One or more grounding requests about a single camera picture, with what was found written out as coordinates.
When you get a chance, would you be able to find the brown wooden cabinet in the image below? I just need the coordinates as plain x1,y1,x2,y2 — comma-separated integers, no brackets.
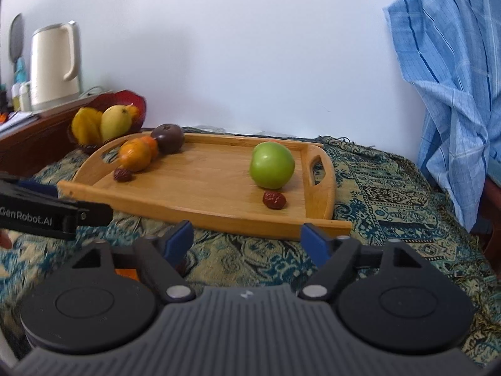
0,98,103,183

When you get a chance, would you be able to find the yellow star fruit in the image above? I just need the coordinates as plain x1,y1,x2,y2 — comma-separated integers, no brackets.
71,107,103,145

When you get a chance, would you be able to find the white electric kettle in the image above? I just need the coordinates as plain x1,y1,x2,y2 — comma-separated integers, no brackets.
30,21,82,111

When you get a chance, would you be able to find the yellow mango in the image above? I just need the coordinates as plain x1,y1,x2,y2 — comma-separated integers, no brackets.
101,104,132,142

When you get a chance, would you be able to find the green apple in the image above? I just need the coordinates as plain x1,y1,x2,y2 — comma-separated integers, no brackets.
250,142,296,189

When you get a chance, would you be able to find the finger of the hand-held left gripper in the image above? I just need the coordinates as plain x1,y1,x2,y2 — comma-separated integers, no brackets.
0,171,59,200

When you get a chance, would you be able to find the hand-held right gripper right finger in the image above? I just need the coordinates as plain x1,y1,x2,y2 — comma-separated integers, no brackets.
299,222,425,302

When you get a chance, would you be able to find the white bottle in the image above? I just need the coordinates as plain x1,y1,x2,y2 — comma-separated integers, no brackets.
19,81,32,112

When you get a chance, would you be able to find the red glass bowl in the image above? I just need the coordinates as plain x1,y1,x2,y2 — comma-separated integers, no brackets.
68,90,147,154

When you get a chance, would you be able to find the wooden tray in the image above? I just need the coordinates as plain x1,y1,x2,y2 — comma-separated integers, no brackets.
57,132,353,241

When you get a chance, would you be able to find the brown wooden furniture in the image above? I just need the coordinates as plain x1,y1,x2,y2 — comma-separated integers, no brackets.
470,171,501,268

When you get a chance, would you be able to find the white kettle tray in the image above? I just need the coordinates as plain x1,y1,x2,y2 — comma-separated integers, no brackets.
37,89,115,115

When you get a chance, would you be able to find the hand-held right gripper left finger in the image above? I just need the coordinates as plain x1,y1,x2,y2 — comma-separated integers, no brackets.
70,220,196,303

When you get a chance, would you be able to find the blue striped cloth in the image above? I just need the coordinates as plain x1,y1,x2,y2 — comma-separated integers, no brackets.
383,0,501,236

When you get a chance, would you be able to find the grey round mirror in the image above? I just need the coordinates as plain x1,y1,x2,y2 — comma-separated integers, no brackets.
10,13,25,58

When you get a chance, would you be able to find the patterned blanket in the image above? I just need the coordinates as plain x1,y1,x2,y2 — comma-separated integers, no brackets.
0,126,501,366

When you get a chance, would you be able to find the stack of papers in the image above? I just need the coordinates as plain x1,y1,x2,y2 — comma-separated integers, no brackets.
0,112,42,132

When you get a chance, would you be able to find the dark purple round fruit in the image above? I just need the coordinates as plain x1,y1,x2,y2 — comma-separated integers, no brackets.
151,124,185,155

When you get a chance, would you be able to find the small tangerine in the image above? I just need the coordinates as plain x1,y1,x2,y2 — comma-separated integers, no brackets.
141,136,159,160

